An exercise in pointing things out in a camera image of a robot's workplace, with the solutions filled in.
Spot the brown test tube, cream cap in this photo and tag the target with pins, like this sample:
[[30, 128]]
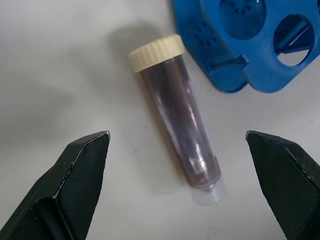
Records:
[[178, 117]]

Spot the blue plastic test tube rack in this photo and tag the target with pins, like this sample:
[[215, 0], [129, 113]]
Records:
[[252, 37]]

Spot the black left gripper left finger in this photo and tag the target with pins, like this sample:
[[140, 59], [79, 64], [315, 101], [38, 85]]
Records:
[[62, 190]]

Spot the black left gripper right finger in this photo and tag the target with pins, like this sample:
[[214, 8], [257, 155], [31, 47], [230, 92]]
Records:
[[282, 185]]

